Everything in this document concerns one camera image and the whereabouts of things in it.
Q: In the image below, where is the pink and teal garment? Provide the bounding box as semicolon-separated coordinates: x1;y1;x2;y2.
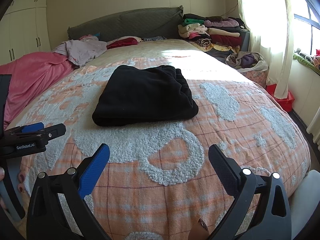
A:
79;33;100;42

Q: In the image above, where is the red pillow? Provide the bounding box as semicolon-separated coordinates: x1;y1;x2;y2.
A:
107;37;143;49

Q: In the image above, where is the person's left hand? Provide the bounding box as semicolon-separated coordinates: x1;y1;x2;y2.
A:
16;172;27;195

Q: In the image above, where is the window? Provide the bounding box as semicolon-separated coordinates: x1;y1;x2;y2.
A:
285;0;320;55

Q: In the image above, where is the grey bedside cabinet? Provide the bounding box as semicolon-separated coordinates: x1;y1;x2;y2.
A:
240;29;250;53

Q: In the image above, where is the white radiator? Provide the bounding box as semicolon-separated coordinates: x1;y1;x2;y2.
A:
306;115;320;151

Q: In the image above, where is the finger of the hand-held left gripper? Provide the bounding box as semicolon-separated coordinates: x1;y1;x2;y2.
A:
5;122;45;137
37;123;67;142

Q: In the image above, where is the cream curtain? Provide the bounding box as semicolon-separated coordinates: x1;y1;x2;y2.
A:
236;0;294;99

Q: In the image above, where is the red bag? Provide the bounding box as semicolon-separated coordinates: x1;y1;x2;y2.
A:
265;84;295;112

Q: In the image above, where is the bed with orange patterned bedspread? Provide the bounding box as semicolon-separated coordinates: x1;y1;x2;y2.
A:
5;55;310;240

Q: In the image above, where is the pink duvet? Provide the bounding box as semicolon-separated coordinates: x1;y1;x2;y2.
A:
0;52;75;124

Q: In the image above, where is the black sweater with orange cuffs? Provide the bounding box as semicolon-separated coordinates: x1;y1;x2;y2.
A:
92;65;199;127

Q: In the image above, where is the thin wall cable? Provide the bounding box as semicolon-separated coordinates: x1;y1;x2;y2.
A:
224;2;238;16

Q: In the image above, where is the green cloth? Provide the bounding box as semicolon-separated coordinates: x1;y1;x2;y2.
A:
292;49;320;75

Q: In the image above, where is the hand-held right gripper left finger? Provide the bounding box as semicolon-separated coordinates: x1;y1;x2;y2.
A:
26;143;110;240

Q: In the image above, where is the stack of folded clothes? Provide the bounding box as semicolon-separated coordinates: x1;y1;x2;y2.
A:
177;14;247;53

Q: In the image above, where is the lilac garment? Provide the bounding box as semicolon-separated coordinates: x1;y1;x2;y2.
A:
52;39;108;67

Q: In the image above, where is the cream wardrobe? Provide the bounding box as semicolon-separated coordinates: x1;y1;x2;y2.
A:
0;0;52;59

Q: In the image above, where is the grey padded headboard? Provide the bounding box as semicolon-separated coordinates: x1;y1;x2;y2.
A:
67;5;184;42

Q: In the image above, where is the floral fabric basket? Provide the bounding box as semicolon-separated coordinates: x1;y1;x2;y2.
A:
225;52;269;88

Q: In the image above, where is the cream quilted bedspread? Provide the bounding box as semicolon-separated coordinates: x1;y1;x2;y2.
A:
75;39;230;67

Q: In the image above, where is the heap of mixed clothes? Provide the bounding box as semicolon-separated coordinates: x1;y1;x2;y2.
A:
226;52;268;70

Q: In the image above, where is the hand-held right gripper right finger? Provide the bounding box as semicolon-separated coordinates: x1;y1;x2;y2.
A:
208;144;292;240

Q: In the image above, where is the person's right hand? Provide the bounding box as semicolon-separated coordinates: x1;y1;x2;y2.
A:
196;218;210;239

